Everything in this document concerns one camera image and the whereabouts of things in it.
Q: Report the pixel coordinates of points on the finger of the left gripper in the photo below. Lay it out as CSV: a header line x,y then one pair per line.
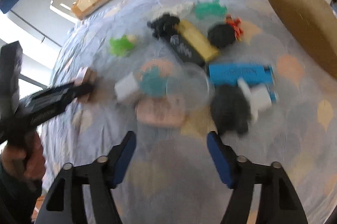
x,y
49,103

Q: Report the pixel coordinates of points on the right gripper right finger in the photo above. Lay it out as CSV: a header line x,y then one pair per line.
x,y
279,202

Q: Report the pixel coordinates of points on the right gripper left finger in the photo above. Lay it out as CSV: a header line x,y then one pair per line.
x,y
64,202

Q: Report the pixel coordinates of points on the white charger cube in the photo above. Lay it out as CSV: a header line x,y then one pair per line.
x,y
127,90

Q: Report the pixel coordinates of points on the green frog toy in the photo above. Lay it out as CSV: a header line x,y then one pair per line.
x,y
122,46

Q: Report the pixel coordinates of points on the black-haired boy figurine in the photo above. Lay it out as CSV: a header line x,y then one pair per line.
x,y
235,108

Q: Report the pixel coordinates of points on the teal translucent splat toy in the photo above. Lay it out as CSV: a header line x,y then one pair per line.
x,y
153,82

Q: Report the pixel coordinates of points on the pink oval case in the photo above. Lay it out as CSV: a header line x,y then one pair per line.
x,y
168,112

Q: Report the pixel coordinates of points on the blue rectangular box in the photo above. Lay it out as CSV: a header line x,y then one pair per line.
x,y
229,73

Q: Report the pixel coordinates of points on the clear plastic cup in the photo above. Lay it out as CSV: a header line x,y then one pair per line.
x,y
191,84

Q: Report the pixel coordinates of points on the clear plastic gear toy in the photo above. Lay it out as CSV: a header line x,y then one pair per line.
x,y
180,10

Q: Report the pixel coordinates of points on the yellow rectangular box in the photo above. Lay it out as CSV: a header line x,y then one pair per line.
x,y
197,40

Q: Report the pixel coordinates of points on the black-haired red girl figurine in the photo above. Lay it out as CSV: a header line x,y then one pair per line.
x,y
223,35

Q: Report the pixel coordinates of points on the green translucent splat toy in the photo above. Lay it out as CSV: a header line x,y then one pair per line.
x,y
209,8

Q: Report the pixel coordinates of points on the black dragon figurine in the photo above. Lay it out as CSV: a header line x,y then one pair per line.
x,y
163,25

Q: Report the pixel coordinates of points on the black rectangular box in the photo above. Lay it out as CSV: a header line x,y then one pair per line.
x,y
184,51

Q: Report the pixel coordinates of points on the person's left hand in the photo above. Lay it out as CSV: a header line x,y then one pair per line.
x,y
22,164

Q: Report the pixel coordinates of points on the patterned ginkgo tablecloth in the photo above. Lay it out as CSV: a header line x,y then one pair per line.
x,y
171,178

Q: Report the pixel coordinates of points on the amber ribbed glass bowl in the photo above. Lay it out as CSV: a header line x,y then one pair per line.
x,y
313,25

